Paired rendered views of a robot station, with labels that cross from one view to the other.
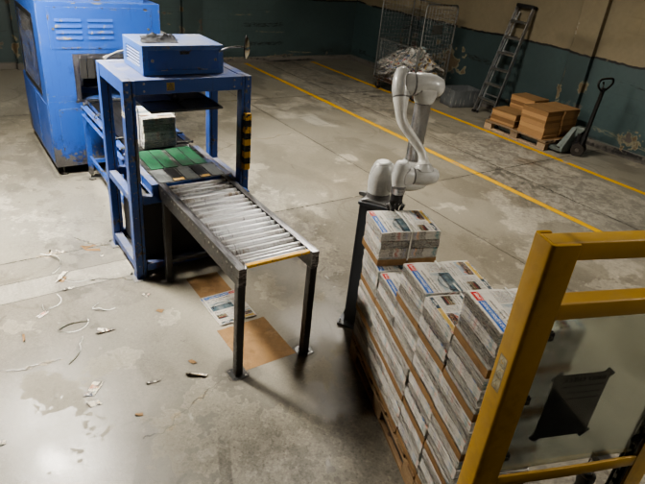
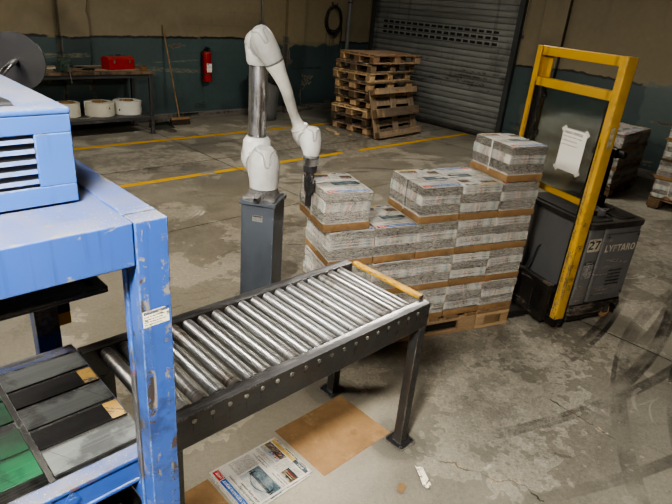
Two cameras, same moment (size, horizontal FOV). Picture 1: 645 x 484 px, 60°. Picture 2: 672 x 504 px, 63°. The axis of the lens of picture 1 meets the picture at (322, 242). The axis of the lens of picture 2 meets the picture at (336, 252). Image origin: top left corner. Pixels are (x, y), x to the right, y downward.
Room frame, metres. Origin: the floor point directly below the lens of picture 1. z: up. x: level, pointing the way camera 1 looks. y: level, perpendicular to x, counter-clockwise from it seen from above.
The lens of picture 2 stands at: (3.44, 2.53, 1.98)
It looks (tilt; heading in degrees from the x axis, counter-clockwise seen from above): 24 degrees down; 261
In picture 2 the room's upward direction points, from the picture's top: 5 degrees clockwise
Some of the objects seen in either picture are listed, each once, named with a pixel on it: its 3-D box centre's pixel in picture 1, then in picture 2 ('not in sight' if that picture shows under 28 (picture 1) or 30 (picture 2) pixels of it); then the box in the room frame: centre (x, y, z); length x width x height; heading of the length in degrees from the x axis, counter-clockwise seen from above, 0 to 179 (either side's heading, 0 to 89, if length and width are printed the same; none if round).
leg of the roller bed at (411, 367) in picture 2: (238, 330); (408, 385); (2.70, 0.45, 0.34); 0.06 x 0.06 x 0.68; 37
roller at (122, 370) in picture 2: (198, 184); (134, 384); (3.84, 0.98, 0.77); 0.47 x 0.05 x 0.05; 127
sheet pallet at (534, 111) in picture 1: (533, 119); not in sight; (8.97, -3.16, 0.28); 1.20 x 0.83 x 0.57; 37
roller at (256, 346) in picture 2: (223, 209); (246, 339); (3.47, 0.71, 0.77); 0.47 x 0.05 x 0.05; 127
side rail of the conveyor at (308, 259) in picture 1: (264, 215); (238, 309); (3.52, 0.43, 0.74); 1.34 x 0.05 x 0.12; 37
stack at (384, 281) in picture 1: (416, 357); (395, 273); (2.54, -0.61, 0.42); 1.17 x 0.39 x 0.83; 16
